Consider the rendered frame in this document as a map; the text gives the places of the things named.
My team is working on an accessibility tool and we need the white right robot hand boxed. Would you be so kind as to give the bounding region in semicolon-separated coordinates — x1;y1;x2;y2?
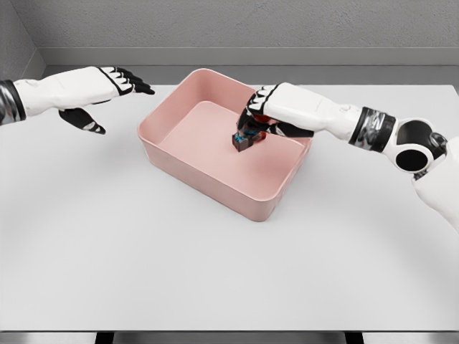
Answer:
235;82;326;143

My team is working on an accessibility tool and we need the dark industrial switch red button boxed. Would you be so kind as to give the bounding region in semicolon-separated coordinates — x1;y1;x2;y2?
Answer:
231;113;270;153

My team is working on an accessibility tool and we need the pink rectangular basket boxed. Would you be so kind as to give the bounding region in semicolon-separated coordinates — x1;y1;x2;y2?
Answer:
136;68;313;224

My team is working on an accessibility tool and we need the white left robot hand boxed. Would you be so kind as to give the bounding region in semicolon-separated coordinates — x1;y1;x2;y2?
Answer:
53;65;156;135

